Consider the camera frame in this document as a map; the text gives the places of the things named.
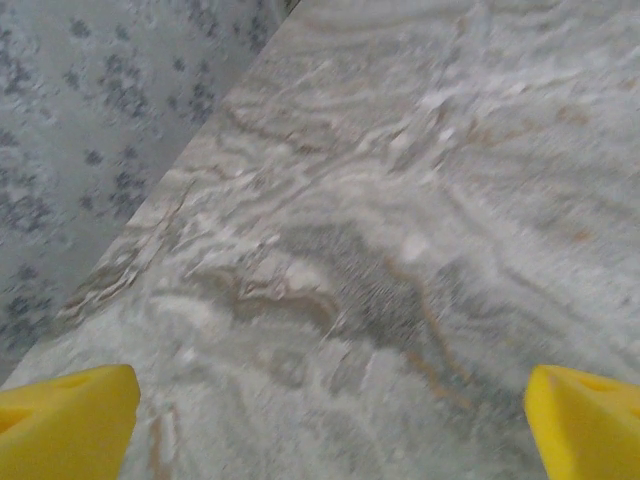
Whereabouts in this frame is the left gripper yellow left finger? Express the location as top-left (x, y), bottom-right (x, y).
top-left (0, 363), bottom-right (142, 480)

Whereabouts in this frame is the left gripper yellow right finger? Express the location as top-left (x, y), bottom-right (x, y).
top-left (523, 363), bottom-right (640, 480)

